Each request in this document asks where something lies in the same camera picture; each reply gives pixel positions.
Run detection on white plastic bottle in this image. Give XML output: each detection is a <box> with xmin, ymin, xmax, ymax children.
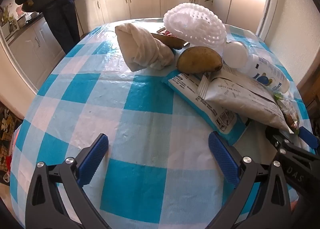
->
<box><xmin>222</xmin><ymin>41</ymin><xmax>290</xmax><ymax>93</ymax></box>

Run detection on blue checkered tablecloth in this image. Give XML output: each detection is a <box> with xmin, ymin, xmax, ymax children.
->
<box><xmin>9</xmin><ymin>17</ymin><xmax>313</xmax><ymax>229</ymax></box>

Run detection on grey foil sachet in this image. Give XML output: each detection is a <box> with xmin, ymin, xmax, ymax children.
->
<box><xmin>197</xmin><ymin>64</ymin><xmax>292</xmax><ymax>133</ymax></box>

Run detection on green snack packet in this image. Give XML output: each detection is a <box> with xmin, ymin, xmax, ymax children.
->
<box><xmin>273</xmin><ymin>93</ymin><xmax>300</xmax><ymax>135</ymax></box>

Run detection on white kitchen cabinets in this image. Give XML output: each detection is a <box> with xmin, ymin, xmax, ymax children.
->
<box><xmin>7</xmin><ymin>0</ymin><xmax>213</xmax><ymax>90</ymax></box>

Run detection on white cloth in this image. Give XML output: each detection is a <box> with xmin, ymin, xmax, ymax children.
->
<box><xmin>115</xmin><ymin>23</ymin><xmax>174</xmax><ymax>72</ymax></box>

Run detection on white foam fruit net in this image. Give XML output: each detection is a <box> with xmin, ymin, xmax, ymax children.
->
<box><xmin>163</xmin><ymin>3</ymin><xmax>227</xmax><ymax>49</ymax></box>

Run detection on red snack packet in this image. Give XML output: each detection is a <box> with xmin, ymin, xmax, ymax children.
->
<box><xmin>156</xmin><ymin>27</ymin><xmax>174</xmax><ymax>37</ymax></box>

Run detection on blue green wipes pack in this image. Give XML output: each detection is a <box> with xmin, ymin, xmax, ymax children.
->
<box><xmin>163</xmin><ymin>70</ymin><xmax>248</xmax><ymax>145</ymax></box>

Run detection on brown potato half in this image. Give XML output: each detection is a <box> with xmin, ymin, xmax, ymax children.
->
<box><xmin>177</xmin><ymin>46</ymin><xmax>222</xmax><ymax>74</ymax></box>

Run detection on yellow wire storage rack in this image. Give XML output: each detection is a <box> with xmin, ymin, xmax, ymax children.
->
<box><xmin>0</xmin><ymin>103</ymin><xmax>22</xmax><ymax>186</ymax></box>

